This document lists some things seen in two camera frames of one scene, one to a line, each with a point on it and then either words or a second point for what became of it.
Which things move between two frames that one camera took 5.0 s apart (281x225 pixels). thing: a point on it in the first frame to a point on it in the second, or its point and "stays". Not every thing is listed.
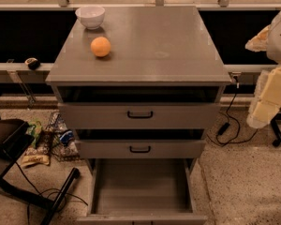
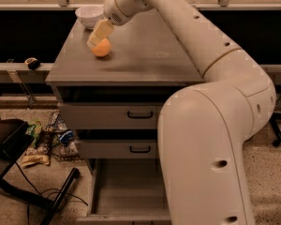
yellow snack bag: [36, 156] stays
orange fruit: [100, 46] stays
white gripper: [279, 39] to [112, 9]
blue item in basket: [66, 137] stays
